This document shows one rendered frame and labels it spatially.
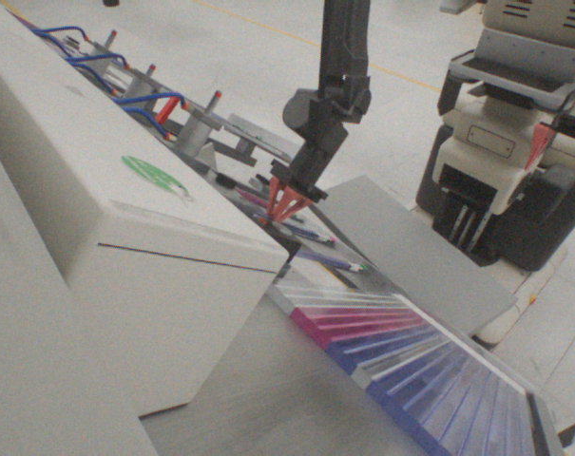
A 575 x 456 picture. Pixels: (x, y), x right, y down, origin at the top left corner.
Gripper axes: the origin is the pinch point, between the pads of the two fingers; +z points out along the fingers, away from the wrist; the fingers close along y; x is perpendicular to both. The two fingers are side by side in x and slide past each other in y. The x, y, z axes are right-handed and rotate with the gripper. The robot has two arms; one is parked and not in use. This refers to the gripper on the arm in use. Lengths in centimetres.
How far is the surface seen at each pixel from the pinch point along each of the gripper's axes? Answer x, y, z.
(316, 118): -21.4, 12.4, -15.7
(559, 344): 135, 57, -8
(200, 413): -41, 31, 0
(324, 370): -27.9, 30.4, 0.5
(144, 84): -33.1, 1.0, -8.9
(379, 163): 166, -70, -39
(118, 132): -45, 22, -8
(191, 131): -33.6, 11.6, -8.0
